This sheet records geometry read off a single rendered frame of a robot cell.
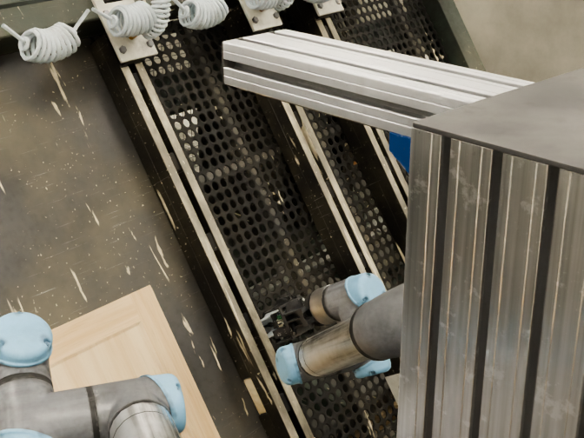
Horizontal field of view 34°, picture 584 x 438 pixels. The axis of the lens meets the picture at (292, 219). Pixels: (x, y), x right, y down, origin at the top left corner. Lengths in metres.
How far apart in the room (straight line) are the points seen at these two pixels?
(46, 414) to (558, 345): 0.64
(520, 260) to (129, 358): 1.31
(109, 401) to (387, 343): 0.49
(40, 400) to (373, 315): 0.55
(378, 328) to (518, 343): 0.76
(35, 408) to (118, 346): 0.77
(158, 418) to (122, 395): 0.07
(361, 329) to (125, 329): 0.59
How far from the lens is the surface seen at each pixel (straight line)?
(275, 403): 2.04
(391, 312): 1.46
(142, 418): 1.10
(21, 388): 1.18
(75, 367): 1.86
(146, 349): 1.95
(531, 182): 0.68
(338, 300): 1.88
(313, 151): 2.33
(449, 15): 3.00
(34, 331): 1.20
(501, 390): 0.76
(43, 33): 1.83
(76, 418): 1.15
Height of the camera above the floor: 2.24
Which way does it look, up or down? 23 degrees down
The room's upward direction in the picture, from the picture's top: straight up
